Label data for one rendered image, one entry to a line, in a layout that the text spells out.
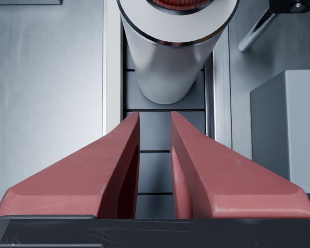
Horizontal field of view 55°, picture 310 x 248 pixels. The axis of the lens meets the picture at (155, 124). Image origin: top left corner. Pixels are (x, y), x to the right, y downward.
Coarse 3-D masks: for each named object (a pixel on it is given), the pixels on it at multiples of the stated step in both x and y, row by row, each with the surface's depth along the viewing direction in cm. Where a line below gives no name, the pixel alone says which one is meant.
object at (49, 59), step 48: (96, 0) 34; (240, 0) 34; (0, 48) 33; (48, 48) 33; (96, 48) 33; (288, 48) 34; (0, 96) 33; (48, 96) 33; (96, 96) 33; (240, 96) 33; (0, 144) 33; (48, 144) 33; (240, 144) 33; (0, 192) 32
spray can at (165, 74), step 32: (128, 0) 12; (160, 0) 10; (192, 0) 10; (224, 0) 12; (128, 32) 14; (160, 32) 12; (192, 32) 12; (160, 64) 15; (192, 64) 15; (160, 96) 24
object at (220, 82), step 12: (228, 24) 20; (228, 36) 20; (216, 48) 20; (228, 48) 20; (216, 60) 20; (228, 60) 20; (216, 72) 20; (228, 72) 20; (216, 84) 20; (228, 84) 20; (216, 96) 20; (228, 96) 20; (216, 108) 20; (228, 108) 20; (216, 120) 20; (228, 120) 20; (216, 132) 19; (228, 132) 19; (228, 144) 19
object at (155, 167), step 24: (144, 96) 28; (192, 96) 28; (144, 120) 28; (168, 120) 28; (192, 120) 28; (144, 144) 28; (168, 144) 28; (144, 168) 27; (168, 168) 27; (144, 192) 27; (168, 192) 27; (144, 216) 27; (168, 216) 27
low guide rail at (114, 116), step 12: (108, 0) 25; (108, 12) 25; (120, 12) 25; (108, 24) 25; (120, 24) 25; (108, 36) 25; (120, 36) 25; (108, 48) 25; (120, 48) 25; (108, 60) 25; (120, 60) 25; (108, 72) 25; (120, 72) 25; (108, 84) 24; (120, 84) 25; (108, 96) 24; (120, 96) 24; (108, 108) 24; (120, 108) 24; (108, 120) 24; (120, 120) 24; (108, 132) 24
